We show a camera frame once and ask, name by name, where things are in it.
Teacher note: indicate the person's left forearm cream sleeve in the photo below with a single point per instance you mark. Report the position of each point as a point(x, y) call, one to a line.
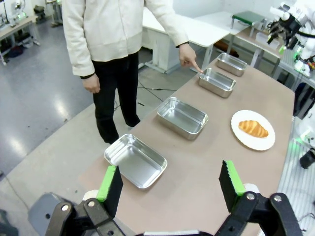
point(172, 27)

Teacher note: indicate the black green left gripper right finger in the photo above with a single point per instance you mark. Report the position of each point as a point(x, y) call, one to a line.
point(229, 186)

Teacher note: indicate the shallow steel rectangular container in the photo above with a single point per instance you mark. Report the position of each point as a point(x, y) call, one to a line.
point(232, 64)
point(137, 162)
point(183, 118)
point(217, 82)

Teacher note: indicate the person's right forearm cream sleeve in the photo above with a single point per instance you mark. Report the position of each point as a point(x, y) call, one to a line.
point(78, 54)

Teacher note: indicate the brown topped side table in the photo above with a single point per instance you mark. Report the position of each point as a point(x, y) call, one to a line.
point(261, 46)

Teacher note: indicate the person's left hand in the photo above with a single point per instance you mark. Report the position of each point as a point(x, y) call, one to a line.
point(187, 55)

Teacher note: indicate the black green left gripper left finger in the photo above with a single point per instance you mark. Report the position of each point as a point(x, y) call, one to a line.
point(114, 189)

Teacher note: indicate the person's right hand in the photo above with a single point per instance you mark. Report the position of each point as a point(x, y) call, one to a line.
point(91, 83)

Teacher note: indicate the golden croissant bread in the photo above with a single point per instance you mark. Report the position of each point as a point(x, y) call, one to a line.
point(253, 127)

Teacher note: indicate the clear plastic box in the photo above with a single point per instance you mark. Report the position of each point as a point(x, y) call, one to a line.
point(267, 39)

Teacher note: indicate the black cylinder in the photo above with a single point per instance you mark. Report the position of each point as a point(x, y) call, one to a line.
point(307, 157)

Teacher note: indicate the white office desk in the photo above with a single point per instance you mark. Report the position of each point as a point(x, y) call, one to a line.
point(197, 27)

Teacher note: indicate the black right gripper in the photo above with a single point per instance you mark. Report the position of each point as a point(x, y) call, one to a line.
point(290, 23)

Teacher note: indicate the wooden workbench with white legs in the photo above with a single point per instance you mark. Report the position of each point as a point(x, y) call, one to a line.
point(17, 32)

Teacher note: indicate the green topped white stool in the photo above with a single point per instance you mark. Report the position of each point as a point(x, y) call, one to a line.
point(247, 16)

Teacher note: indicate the black trousers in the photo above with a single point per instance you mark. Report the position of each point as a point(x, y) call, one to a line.
point(115, 93)

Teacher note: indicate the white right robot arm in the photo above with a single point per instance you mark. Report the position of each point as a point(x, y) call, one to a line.
point(306, 37)

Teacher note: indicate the cream jacket torso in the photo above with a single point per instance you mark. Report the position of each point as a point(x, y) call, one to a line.
point(110, 24)

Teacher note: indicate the white scalloped plate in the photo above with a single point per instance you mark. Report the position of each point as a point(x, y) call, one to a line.
point(253, 142)

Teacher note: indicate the white housing with green light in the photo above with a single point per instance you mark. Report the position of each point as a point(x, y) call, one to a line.
point(305, 132)

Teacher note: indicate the grey robot mount plate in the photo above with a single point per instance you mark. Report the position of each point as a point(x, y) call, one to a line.
point(41, 211)

